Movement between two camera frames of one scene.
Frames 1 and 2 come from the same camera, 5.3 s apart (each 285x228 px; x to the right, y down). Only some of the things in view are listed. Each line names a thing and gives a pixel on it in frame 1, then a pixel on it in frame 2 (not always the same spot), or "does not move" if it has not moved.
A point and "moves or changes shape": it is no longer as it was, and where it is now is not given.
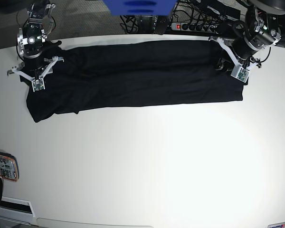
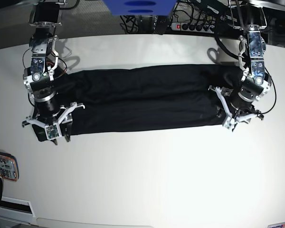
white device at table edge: x=15 y=210 does not move
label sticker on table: x=282 y=224 does not move
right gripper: x=239 y=67 → x=234 y=116
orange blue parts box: x=4 y=165 does not move
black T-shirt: x=132 y=75 moves or changes shape
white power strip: x=194 y=27 does not move
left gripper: x=35 y=69 → x=47 y=123
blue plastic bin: x=141 y=7 does not move
